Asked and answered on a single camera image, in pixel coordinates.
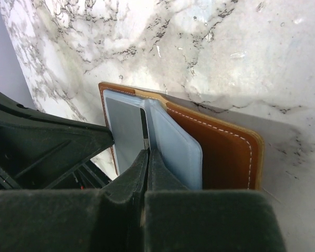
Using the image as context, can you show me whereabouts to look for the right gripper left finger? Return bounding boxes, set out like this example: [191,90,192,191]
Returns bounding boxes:
[0,150,149,251]

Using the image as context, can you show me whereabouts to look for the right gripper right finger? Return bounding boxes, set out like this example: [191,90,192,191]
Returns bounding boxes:
[144,150,286,251]

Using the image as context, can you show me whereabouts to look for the brown leather card holder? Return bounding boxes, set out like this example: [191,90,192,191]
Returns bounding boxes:
[99,82,264,190]

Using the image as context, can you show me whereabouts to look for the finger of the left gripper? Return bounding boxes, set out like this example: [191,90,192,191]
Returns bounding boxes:
[0,93,114,189]

